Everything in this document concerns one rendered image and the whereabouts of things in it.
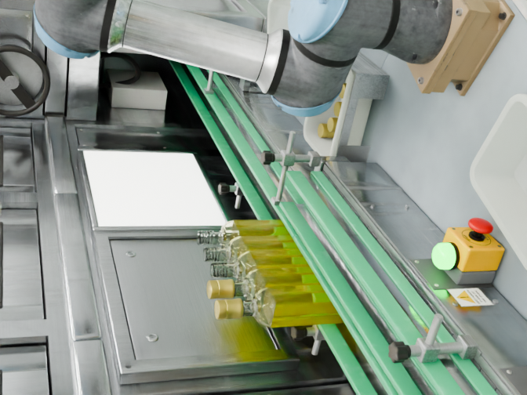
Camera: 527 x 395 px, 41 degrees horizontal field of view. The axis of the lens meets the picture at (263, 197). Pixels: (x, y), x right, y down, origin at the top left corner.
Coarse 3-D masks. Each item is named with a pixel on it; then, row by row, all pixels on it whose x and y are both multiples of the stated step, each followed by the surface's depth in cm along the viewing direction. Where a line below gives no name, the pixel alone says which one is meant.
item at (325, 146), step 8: (352, 72) 149; (352, 80) 147; (344, 96) 149; (344, 104) 149; (328, 112) 168; (344, 112) 150; (312, 120) 168; (320, 120) 168; (304, 128) 169; (312, 128) 169; (336, 128) 152; (304, 136) 169; (312, 136) 168; (336, 136) 153; (312, 144) 164; (320, 144) 164; (328, 144) 165; (336, 144) 154; (320, 152) 161; (328, 152) 161
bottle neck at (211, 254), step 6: (204, 252) 140; (210, 252) 138; (216, 252) 138; (222, 252) 139; (228, 252) 139; (204, 258) 139; (210, 258) 138; (216, 258) 138; (222, 258) 139; (228, 258) 139
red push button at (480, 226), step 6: (468, 222) 115; (474, 222) 114; (480, 222) 114; (486, 222) 114; (474, 228) 113; (480, 228) 113; (486, 228) 113; (492, 228) 114; (474, 234) 115; (480, 234) 114
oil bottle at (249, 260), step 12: (252, 252) 136; (264, 252) 137; (276, 252) 138; (288, 252) 139; (300, 252) 140; (240, 264) 134; (252, 264) 133; (264, 264) 134; (276, 264) 135; (288, 264) 135; (300, 264) 136; (240, 276) 134
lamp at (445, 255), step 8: (440, 248) 114; (448, 248) 114; (456, 248) 114; (432, 256) 116; (440, 256) 114; (448, 256) 113; (456, 256) 114; (440, 264) 114; (448, 264) 114; (456, 264) 114
